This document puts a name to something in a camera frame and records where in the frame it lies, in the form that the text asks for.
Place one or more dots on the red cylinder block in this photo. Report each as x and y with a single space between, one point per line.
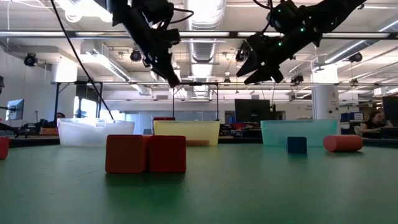
343 143

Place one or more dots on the red rectangular block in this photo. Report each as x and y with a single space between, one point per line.
197 142

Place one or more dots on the black ceiling spotlight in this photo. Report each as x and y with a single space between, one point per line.
241 53
30 59
136 55
355 57

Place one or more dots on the orange box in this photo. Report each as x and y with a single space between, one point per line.
49 131

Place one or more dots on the red wooden block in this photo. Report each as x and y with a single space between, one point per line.
3 148

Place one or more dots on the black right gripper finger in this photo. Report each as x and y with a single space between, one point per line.
267 76
248 68

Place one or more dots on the yellow translucent plastic bin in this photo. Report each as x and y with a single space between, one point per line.
183 132

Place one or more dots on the silver ceiling air duct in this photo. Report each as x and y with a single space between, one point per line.
203 53

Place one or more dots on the black monitor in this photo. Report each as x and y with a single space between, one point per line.
252 110
391 109

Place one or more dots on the white round column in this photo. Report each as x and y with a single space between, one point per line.
325 99

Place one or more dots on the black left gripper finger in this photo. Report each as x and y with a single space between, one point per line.
171 73
157 70

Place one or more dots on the person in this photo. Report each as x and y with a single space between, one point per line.
60 115
374 124

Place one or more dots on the blue cube block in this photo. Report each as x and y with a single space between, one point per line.
296 145

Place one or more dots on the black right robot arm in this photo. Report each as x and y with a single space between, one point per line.
329 15

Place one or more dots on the teal translucent plastic bin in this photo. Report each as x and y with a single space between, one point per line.
298 129

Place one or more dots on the blue storage bins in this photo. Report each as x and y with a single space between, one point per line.
351 116

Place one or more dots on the red cube block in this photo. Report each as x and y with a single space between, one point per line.
168 154
124 154

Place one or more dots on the red background box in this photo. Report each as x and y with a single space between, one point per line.
163 119

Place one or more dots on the black aluminium table frame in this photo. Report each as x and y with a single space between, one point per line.
242 140

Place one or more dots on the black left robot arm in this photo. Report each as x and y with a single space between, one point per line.
136 12

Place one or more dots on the overhead frame light bar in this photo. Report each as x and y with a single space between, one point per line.
211 34

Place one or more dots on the white translucent plastic bin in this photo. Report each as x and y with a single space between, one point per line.
93 133

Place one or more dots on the black metal rig frame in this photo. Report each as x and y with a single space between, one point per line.
217 102
57 99

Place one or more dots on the silver computer monitor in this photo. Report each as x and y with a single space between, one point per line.
15 109

